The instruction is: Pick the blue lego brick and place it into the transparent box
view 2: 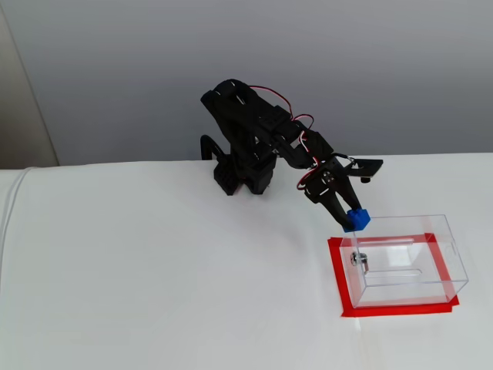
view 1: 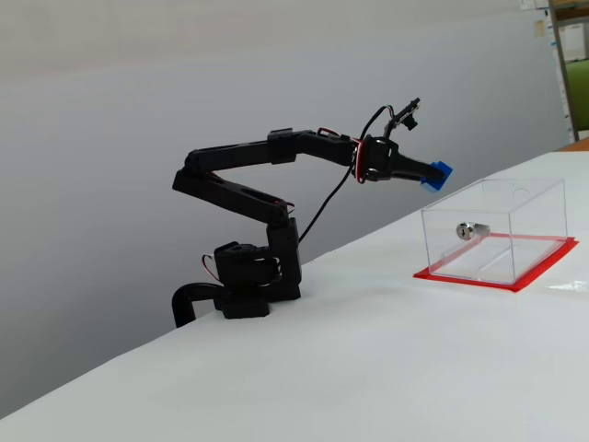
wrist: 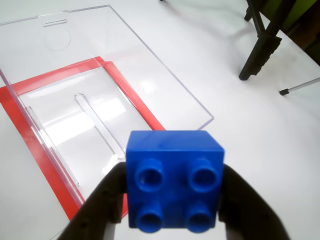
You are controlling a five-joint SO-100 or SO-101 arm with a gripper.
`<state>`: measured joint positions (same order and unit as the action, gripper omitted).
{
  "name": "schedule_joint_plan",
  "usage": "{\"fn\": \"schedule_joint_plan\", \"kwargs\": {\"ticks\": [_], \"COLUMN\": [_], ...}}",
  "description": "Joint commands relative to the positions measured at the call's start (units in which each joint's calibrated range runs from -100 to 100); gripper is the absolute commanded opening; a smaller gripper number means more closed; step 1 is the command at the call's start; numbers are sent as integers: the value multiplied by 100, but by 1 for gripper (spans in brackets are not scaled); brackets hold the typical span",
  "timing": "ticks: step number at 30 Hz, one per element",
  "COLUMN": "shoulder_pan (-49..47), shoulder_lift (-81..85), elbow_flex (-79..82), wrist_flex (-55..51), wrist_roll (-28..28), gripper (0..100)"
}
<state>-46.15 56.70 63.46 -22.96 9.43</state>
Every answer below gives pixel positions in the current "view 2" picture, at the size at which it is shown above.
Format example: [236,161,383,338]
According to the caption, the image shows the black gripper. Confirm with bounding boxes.
[304,153,361,233]

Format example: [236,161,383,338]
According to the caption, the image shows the blue lego brick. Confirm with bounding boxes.
[342,207,371,234]

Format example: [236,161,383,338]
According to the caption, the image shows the transparent plastic box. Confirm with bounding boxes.
[344,214,470,309]

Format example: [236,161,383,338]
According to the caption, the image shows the silver lock cylinder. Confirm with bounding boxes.
[349,252,371,274]

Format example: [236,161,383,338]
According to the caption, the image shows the grey partition panel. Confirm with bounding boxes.
[0,0,493,169]

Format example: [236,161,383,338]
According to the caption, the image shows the black table clamp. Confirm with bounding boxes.
[200,134,229,161]

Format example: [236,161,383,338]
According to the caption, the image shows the white table cloth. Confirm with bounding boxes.
[0,153,493,370]

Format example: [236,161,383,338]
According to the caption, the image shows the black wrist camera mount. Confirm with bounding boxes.
[344,156,384,184]

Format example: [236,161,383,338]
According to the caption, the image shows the red white servo cable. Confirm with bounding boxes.
[295,131,321,191]
[249,85,315,129]

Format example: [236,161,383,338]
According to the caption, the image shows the red tape frame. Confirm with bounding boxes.
[327,233,460,318]

